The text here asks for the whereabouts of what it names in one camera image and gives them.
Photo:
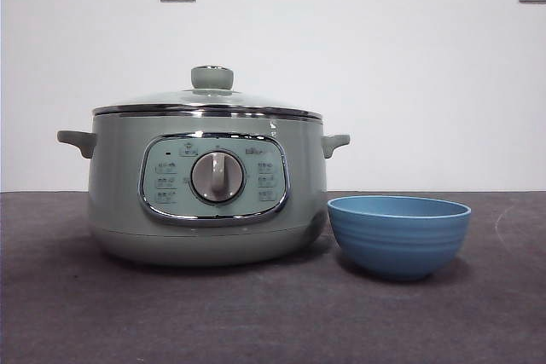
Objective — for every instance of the glass lid with green knob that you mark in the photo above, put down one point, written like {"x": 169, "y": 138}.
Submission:
{"x": 212, "y": 79}

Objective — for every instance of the pale green electric steamer pot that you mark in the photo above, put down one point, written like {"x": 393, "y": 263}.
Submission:
{"x": 115, "y": 176}

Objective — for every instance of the blue ribbed bowl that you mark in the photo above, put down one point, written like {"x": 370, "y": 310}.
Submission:
{"x": 397, "y": 244}

